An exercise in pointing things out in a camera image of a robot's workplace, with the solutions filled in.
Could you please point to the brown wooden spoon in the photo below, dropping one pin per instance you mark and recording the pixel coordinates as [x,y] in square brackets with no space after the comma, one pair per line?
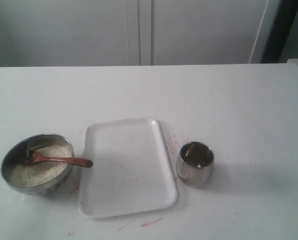
[33,157]

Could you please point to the shiny steel cup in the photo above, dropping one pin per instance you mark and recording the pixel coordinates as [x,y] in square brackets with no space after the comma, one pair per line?
[195,164]

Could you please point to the steel bowl of rice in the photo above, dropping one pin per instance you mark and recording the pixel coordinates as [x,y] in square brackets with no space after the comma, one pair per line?
[37,178]

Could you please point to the white rectangular tray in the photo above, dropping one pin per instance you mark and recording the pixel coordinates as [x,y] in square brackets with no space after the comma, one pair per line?
[131,171]

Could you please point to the white cabinet doors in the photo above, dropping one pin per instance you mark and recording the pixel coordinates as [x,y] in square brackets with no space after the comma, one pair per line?
[36,33]

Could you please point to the dark metal frame post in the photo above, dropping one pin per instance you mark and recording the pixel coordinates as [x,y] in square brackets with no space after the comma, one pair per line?
[279,32]

